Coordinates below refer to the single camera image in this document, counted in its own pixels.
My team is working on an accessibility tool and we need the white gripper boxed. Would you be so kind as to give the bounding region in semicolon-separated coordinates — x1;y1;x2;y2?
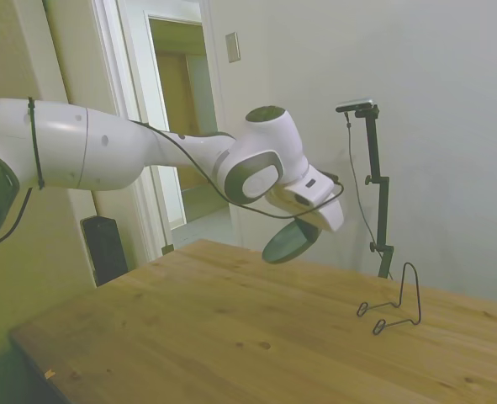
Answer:
267;188;345;237

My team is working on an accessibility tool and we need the green plate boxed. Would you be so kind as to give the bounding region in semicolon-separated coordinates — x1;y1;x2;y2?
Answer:
262;218;321;265

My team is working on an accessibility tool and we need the wooden door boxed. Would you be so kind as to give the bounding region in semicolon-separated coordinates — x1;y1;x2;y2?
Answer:
155;50;209;191

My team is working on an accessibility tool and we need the black box speaker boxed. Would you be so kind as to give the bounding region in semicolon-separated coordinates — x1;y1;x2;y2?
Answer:
81;215;130;288

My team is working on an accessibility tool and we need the white door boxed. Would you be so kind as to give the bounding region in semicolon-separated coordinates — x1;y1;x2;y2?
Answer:
117;0;188;258

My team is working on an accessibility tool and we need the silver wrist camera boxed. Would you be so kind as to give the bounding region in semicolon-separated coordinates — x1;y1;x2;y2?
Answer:
282;167;336;209

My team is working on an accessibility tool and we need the grey camera cable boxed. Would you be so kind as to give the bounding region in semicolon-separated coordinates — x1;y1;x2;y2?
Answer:
343;111;379;242

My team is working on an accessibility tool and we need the black camera stand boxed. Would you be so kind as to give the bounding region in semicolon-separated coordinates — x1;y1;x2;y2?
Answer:
354;105;396;279

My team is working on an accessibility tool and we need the grey exterior camera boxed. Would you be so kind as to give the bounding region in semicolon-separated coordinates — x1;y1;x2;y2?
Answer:
335;97;377;114

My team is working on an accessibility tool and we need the black wire plate stand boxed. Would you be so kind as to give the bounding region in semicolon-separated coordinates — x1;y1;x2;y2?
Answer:
356;262;422;336

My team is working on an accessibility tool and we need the beige wall switch plate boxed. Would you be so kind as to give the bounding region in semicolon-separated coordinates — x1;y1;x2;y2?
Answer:
225;31;241;64

